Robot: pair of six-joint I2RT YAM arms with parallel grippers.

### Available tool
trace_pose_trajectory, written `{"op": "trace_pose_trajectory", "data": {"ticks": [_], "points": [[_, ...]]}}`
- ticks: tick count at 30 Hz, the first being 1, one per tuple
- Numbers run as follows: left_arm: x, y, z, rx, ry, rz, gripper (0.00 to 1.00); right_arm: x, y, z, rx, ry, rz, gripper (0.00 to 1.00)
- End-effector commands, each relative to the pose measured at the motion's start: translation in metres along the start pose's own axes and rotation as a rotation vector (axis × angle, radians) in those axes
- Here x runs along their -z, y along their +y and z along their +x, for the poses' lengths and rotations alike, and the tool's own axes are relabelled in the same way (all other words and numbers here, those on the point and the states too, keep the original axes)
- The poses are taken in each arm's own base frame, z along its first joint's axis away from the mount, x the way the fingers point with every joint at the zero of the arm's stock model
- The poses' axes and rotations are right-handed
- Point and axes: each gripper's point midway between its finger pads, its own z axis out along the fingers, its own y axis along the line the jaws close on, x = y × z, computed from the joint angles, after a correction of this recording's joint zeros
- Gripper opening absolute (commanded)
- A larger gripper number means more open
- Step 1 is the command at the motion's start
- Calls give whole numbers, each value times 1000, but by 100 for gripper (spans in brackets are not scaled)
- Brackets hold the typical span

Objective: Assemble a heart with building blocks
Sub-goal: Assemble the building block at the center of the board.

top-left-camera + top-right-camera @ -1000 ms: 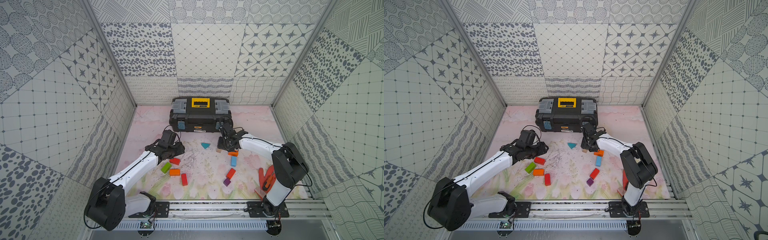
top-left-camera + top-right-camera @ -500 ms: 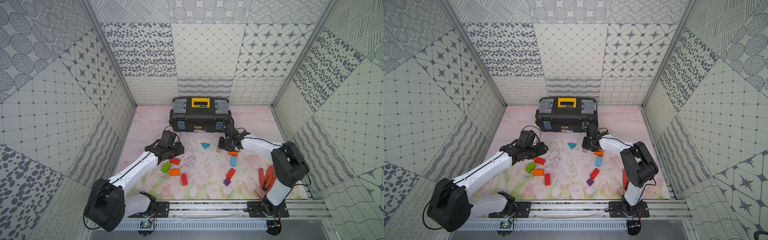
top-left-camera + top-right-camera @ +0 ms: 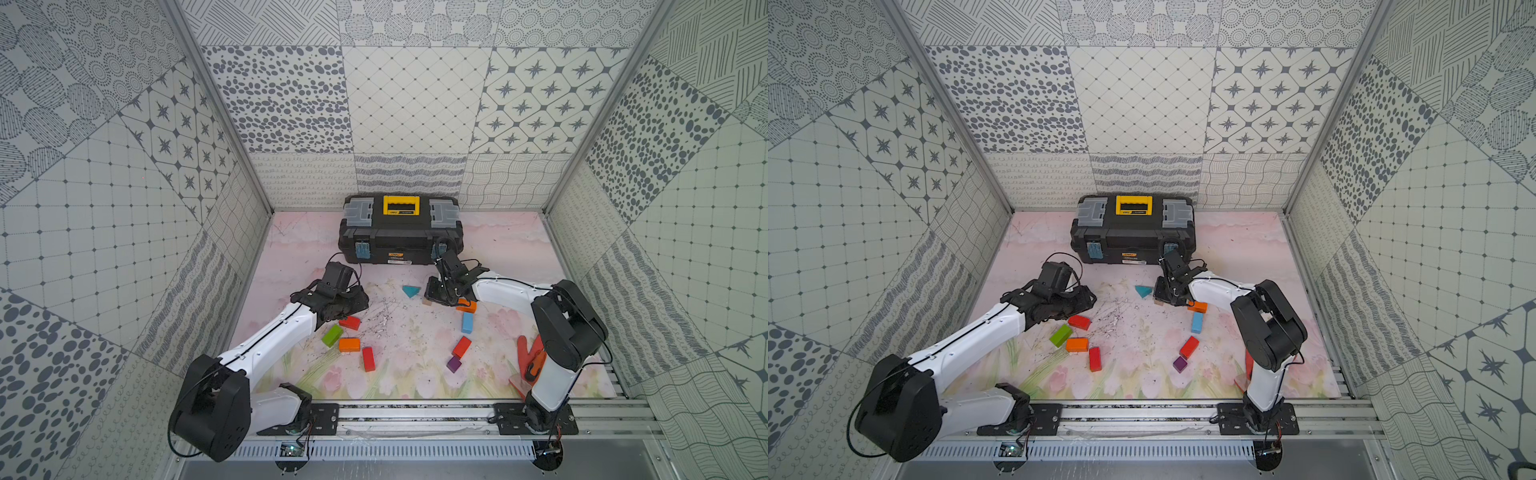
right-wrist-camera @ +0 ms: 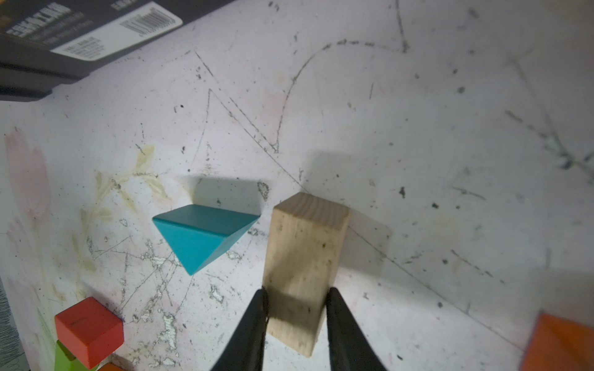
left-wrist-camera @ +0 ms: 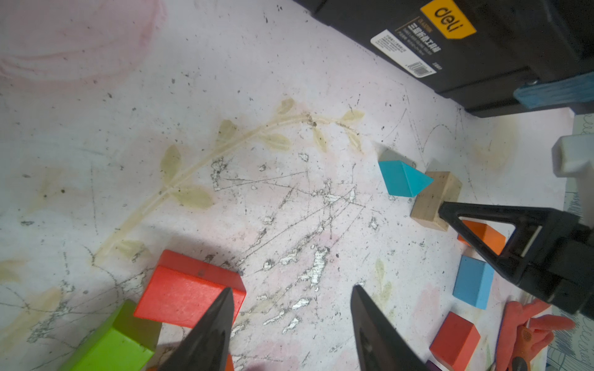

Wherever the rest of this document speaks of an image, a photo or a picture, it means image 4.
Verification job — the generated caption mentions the teal triangular block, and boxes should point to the teal triangular block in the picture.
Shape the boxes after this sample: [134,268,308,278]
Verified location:
[153,204,259,275]

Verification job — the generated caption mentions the orange rectangular block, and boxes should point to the orange rectangular block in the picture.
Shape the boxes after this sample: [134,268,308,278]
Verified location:
[519,312,593,370]

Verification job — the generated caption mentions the green rectangular block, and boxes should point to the green rectangular block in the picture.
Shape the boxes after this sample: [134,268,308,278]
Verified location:
[54,340,98,371]

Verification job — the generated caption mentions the natural wood rectangular block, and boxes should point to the natural wood rectangular block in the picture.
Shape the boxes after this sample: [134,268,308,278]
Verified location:
[262,193,351,357]

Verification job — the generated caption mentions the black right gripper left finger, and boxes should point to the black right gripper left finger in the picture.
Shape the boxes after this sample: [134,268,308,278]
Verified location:
[211,288,269,371]

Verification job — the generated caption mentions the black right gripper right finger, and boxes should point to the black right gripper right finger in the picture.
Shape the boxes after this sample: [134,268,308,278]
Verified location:
[326,287,387,371]

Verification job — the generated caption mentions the red rectangular block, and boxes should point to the red rectangular block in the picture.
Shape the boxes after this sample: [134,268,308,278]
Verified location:
[54,297,125,369]

